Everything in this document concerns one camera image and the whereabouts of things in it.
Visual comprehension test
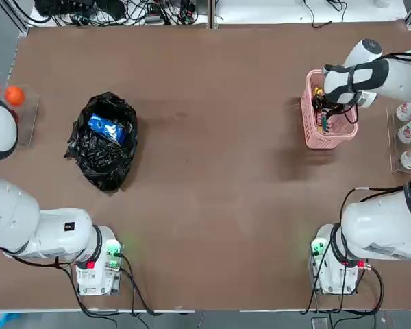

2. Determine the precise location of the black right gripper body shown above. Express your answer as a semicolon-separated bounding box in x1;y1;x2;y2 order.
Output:
321;97;340;116

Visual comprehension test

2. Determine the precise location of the yellow Nabati wafer box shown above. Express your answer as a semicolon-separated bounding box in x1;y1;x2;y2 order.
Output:
311;86;326;126

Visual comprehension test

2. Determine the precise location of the blue Oreo biscuit box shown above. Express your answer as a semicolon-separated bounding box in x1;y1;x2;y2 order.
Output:
88;112;127;145

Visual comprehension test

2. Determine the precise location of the pink plastic basket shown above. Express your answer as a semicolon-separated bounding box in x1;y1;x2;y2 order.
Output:
305;69;359;150

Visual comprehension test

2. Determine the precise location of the black plastic bag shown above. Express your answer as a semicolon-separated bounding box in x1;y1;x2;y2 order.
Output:
64;91;139;193

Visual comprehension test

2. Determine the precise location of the clear acrylic bottle stand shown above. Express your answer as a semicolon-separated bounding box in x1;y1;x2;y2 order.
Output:
386;106;411;174

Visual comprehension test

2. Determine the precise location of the clear acrylic stepped fruit stand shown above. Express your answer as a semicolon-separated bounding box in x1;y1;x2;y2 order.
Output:
12;85;40;148

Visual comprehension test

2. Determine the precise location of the orange fruit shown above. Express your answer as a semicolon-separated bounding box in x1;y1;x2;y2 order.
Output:
5;86;25;107

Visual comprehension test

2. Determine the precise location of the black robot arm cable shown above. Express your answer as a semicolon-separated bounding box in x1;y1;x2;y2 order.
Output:
0;249;121;318
299;184;411;315

